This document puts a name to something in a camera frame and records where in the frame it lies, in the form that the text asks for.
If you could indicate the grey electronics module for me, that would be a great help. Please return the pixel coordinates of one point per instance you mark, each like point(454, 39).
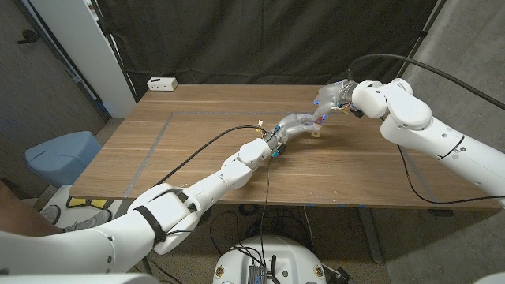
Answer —
point(257, 275)

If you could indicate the white robot torso base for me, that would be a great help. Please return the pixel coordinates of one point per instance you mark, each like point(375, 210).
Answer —
point(292, 256)

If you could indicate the wooden table panel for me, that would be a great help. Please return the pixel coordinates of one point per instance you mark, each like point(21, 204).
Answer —
point(159, 138)

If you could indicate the blue padded bin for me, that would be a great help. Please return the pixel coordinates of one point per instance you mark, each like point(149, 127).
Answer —
point(63, 158)

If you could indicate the white table leg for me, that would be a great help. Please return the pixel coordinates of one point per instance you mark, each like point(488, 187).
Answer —
point(371, 236)

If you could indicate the black backdrop cloth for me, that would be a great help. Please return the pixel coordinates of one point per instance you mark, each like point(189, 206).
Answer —
point(256, 39)

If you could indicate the yellow black hazard strip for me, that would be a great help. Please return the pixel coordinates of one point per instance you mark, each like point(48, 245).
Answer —
point(88, 203)

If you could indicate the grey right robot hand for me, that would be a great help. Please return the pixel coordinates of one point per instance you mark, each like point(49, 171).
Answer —
point(331, 96)

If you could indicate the person's bare leg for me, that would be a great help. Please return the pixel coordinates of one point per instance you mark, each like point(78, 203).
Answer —
point(19, 219)

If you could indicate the small red-capped bottle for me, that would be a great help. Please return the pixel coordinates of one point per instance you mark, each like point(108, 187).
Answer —
point(315, 133)

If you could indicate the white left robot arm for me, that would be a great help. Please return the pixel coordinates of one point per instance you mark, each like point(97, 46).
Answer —
point(173, 209)

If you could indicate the black backdrop stand foot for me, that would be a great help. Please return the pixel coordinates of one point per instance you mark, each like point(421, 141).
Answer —
point(441, 213)

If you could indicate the black backdrop stand pole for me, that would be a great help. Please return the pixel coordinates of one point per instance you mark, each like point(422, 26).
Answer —
point(423, 33)
point(117, 53)

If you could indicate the white power strip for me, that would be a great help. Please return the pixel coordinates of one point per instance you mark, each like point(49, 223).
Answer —
point(162, 83)

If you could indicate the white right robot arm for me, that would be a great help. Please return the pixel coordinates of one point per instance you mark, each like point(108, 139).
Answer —
point(426, 118)

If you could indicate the white sneaker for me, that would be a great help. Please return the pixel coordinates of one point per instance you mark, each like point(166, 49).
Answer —
point(49, 215)

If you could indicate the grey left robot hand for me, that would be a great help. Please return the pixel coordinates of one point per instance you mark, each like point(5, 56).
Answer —
point(290, 124)

